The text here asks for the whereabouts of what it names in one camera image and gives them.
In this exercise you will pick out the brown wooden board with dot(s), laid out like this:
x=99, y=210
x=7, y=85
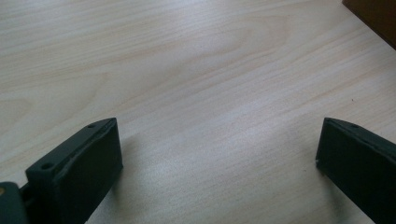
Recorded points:
x=376, y=17

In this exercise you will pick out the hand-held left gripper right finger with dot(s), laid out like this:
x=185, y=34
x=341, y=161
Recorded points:
x=358, y=165

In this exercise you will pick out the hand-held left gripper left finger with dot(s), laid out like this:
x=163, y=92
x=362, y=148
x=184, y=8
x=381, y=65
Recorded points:
x=77, y=174

